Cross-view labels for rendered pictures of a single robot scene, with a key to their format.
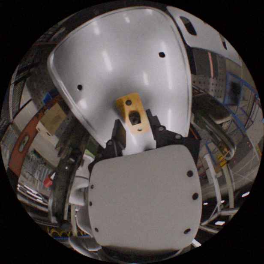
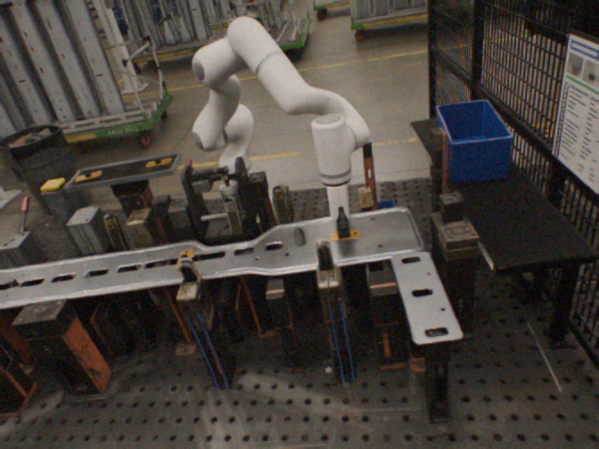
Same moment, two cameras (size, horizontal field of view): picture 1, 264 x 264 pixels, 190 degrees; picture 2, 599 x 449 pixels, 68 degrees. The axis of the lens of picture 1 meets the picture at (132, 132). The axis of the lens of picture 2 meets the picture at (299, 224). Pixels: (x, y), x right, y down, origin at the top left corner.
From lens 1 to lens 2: 1.18 m
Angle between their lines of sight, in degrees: 51
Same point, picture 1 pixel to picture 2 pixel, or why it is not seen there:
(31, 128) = (371, 183)
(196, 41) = (397, 262)
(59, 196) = not seen: hidden behind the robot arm
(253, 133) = not seen: outside the picture
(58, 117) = (364, 202)
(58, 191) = not seen: hidden behind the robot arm
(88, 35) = (401, 224)
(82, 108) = (360, 217)
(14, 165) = (368, 161)
